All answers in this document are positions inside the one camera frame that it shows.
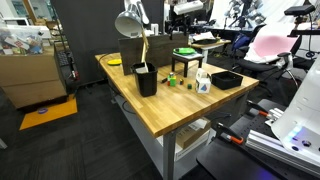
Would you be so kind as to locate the green plate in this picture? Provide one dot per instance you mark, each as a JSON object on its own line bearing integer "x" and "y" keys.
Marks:
{"x": 184, "y": 51}

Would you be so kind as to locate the black fabric tray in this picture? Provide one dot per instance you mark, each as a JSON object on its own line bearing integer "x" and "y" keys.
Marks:
{"x": 226, "y": 80}

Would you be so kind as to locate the black office chair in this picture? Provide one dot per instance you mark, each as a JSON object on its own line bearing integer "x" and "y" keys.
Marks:
{"x": 271, "y": 48}

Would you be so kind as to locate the orange handled clamp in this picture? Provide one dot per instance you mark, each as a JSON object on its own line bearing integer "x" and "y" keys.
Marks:
{"x": 259, "y": 108}
{"x": 230, "y": 134}

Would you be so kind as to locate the cardboard box under table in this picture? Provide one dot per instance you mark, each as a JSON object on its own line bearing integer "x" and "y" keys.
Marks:
{"x": 190, "y": 133}

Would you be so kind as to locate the dark wooden back board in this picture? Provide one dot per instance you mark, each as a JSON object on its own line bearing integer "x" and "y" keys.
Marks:
{"x": 159, "y": 53}

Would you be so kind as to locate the beige articulated desk lamp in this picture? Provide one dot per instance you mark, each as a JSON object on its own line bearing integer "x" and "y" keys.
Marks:
{"x": 131, "y": 22}

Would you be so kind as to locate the black trash bin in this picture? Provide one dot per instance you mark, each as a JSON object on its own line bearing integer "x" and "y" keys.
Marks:
{"x": 146, "y": 83}

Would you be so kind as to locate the wooden cabinet with clutter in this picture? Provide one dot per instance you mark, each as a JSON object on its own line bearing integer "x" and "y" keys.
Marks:
{"x": 29, "y": 73}

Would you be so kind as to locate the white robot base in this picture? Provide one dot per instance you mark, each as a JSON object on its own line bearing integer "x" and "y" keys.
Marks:
{"x": 298, "y": 129}

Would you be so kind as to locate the white kitchen scale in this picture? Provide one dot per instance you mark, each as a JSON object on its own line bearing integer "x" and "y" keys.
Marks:
{"x": 188, "y": 56}

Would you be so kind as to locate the small green cube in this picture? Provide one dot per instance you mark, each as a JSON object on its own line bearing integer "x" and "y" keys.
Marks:
{"x": 189, "y": 86}

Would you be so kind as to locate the small rubiks cube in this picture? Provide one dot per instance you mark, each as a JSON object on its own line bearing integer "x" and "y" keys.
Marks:
{"x": 181, "y": 81}

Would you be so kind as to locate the white carton box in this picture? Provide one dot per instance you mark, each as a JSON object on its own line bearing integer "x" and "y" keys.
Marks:
{"x": 203, "y": 81}

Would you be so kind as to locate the small black stool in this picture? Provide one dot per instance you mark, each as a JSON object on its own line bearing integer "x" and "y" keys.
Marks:
{"x": 186, "y": 64}

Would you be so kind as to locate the yellow disc on table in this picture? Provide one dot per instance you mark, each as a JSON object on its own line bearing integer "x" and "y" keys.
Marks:
{"x": 114, "y": 62}

